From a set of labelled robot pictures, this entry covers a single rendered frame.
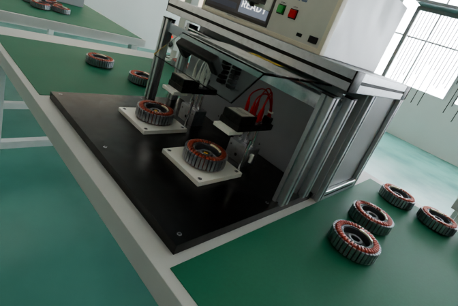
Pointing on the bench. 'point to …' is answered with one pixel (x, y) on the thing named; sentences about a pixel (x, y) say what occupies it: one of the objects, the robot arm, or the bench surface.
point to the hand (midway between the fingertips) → (260, 0)
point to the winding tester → (330, 12)
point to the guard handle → (186, 50)
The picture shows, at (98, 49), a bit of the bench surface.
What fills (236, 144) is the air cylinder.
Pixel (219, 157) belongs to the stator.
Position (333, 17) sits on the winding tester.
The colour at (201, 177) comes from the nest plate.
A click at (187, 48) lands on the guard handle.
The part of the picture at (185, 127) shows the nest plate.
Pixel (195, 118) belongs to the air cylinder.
